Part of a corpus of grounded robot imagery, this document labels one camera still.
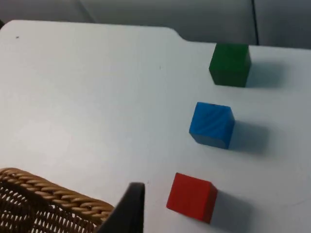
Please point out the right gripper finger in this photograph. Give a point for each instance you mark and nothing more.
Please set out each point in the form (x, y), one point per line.
(128, 213)

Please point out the red cube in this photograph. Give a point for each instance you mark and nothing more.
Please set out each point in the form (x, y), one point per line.
(190, 196)

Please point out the brown wicker basket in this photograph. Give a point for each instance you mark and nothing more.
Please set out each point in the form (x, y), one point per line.
(36, 204)

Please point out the blue cube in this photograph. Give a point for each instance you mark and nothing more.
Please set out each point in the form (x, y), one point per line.
(212, 125)

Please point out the green cube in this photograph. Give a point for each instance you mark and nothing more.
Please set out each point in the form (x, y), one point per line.
(229, 65)

